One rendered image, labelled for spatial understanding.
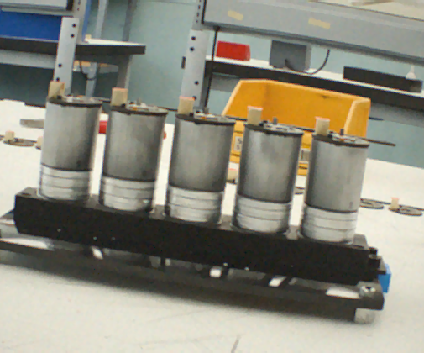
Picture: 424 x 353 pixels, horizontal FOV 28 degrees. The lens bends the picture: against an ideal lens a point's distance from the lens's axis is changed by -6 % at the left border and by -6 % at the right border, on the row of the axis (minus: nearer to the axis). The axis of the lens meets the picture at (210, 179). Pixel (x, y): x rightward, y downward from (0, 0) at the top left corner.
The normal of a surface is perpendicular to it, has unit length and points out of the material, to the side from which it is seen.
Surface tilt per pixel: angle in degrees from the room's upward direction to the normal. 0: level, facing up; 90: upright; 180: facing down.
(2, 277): 0
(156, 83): 90
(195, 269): 0
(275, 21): 90
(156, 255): 0
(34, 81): 90
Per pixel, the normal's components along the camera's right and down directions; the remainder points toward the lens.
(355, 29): -0.25, 0.13
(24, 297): 0.14, -0.98
